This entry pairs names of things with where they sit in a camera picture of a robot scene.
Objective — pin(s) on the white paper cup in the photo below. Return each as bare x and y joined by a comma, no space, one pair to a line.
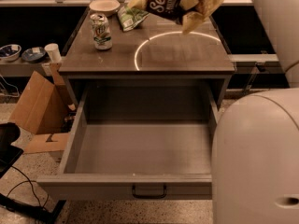
53,51

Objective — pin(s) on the white blue bowl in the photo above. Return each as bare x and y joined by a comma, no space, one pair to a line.
10,52

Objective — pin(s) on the grey cabinet counter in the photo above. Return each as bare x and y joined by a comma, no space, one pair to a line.
156,47

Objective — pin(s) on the brown sea salt chip bag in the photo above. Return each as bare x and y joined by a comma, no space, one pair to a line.
189,13

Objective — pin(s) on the black drawer handle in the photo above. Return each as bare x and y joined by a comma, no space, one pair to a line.
149,192

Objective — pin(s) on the green chip bag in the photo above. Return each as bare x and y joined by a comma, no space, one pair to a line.
130,18

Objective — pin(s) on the grey side shelf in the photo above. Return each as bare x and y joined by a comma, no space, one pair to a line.
21,68

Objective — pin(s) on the green white soda can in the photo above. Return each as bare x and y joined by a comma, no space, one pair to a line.
101,33

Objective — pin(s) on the brown cardboard box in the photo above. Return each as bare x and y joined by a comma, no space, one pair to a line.
44,109

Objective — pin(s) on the black device on left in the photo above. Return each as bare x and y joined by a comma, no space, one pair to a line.
9,133

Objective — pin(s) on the white ceramic bowl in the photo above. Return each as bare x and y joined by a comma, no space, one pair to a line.
107,7

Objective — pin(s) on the grey open drawer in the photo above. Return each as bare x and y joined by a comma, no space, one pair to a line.
145,136

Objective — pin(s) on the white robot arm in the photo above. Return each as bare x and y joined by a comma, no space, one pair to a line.
255,152

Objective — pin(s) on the blue patterned bowl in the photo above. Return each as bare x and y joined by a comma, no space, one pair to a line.
34,55

